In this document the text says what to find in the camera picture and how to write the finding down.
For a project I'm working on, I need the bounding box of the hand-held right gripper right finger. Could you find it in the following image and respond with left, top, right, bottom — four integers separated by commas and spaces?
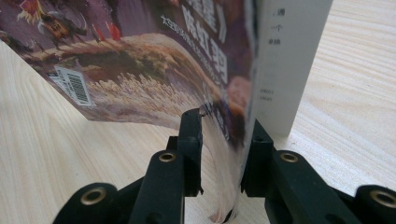
240, 119, 276, 200

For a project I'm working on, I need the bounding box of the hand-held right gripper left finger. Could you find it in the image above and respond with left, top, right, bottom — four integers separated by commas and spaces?
167, 107, 205, 198

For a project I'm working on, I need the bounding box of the colourful illustrated magazine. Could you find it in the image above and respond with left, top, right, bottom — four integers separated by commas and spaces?
0, 0, 334, 224

